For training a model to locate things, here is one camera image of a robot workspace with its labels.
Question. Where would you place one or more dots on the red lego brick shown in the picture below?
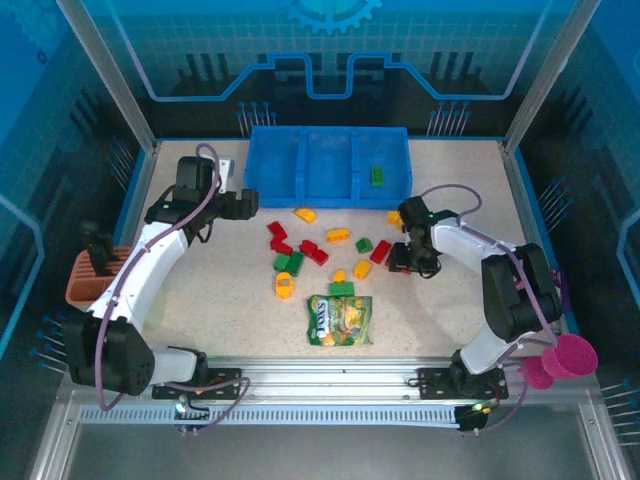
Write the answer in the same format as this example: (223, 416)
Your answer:
(277, 230)
(320, 256)
(281, 246)
(308, 247)
(406, 271)
(381, 251)

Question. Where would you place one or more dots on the green lego brick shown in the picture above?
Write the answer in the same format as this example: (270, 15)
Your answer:
(364, 245)
(342, 288)
(377, 176)
(296, 263)
(281, 262)

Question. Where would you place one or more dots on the yellow curved lego brick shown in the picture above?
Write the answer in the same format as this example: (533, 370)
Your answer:
(305, 215)

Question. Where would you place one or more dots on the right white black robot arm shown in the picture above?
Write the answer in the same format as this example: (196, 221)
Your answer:
(470, 245)

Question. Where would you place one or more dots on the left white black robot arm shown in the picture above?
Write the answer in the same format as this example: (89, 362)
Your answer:
(145, 270)

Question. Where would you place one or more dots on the green candy bag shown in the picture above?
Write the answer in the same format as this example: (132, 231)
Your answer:
(340, 320)

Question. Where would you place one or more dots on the blue three-compartment plastic bin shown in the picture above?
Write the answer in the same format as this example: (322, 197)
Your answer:
(325, 160)

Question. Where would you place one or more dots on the black tool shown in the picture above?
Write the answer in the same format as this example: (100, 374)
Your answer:
(100, 252)

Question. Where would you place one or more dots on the purple snack bag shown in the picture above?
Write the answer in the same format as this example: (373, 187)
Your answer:
(563, 287)

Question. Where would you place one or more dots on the terracotta slotted holder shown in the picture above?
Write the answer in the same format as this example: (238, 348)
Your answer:
(82, 287)

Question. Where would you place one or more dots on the small electronics board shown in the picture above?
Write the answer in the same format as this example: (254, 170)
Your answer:
(182, 406)
(475, 412)

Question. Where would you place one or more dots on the small magenta round sponge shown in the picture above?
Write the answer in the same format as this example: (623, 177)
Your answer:
(537, 377)

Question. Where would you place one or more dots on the pink cup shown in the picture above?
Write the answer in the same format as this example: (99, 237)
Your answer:
(572, 355)

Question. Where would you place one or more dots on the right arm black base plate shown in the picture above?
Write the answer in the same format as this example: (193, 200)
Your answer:
(432, 382)

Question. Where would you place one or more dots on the aluminium frame post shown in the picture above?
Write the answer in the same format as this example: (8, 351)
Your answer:
(112, 75)
(547, 75)

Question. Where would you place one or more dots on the aluminium mounting rail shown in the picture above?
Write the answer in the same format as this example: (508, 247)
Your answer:
(325, 380)

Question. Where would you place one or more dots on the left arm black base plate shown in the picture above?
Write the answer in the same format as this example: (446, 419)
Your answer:
(225, 382)

